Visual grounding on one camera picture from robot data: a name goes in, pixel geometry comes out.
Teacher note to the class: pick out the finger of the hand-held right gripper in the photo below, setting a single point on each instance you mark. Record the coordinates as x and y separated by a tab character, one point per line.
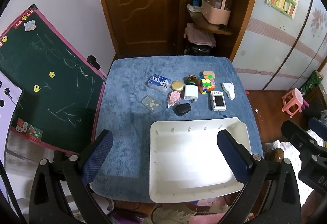
316	125
293	132

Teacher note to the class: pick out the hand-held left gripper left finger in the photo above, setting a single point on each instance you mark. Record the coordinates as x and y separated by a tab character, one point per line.
98	156

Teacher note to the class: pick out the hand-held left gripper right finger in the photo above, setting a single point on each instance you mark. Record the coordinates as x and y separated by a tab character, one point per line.
231	156

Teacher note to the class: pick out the white plastic tray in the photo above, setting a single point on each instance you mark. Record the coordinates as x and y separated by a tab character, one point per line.
189	157

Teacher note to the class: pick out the green bottle with gold cap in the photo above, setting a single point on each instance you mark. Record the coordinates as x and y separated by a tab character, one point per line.
192	80

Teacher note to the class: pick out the brown wooden object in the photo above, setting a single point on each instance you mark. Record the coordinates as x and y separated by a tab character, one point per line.
276	154

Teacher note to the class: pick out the pink plastic stool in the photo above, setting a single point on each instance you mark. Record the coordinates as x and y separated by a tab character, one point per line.
292	100

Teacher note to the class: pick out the green bag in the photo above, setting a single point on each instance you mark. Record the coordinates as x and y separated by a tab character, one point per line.
310	83

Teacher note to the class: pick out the blue plush blanket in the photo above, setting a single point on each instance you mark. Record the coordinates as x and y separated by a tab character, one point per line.
127	121

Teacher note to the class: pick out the white cat-shaped gadget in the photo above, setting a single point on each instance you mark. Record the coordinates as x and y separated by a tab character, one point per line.
229	90

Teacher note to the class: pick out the black oval case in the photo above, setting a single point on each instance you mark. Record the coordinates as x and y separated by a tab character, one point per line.
183	108

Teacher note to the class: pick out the watermelon picture cards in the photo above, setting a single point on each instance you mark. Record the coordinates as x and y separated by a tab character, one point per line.
29	129

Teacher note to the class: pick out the clear plastic box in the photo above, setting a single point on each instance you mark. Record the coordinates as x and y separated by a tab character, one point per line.
151	103

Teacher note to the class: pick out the colourful puzzle cube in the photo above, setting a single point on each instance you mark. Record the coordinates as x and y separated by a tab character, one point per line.
206	85

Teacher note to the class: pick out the white charger block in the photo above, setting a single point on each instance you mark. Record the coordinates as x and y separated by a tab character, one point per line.
190	92

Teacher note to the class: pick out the pink-framed green chalkboard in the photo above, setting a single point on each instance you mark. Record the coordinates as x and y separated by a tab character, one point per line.
56	91

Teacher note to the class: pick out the pink round gadget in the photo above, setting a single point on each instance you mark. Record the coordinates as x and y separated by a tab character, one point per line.
174	98

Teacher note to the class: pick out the white fringed cloth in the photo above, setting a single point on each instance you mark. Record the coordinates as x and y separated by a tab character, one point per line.
173	215

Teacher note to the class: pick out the beige angular box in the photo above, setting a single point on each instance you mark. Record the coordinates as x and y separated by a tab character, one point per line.
210	73

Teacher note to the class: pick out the round gold-lid tin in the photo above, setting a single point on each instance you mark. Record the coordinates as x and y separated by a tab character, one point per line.
177	85

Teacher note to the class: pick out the floral wardrobe doors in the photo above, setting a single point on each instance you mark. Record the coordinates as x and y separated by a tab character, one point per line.
281	42

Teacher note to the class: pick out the blue medicine box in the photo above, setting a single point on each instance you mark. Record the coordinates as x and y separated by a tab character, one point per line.
158	83

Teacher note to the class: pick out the white dotted board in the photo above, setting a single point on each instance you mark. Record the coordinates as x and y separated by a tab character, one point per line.
7	111

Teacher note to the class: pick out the black bag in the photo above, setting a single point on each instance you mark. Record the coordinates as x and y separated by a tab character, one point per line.
198	49

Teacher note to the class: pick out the folded pink cloth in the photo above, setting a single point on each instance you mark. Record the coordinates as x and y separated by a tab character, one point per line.
199	35

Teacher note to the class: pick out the brown wooden shelf cabinet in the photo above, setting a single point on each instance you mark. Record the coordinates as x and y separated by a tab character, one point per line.
245	9

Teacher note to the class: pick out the picture card sticker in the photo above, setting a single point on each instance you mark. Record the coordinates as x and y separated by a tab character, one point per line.
29	25

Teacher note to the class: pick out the brown wooden door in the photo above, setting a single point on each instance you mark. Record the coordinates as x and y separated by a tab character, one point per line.
138	9

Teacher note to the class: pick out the white papers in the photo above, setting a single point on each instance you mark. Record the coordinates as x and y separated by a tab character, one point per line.
194	8

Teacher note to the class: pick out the blue cup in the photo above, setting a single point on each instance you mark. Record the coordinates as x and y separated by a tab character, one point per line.
196	2

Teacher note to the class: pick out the white compact camera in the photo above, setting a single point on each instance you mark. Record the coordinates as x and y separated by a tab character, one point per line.
218	101

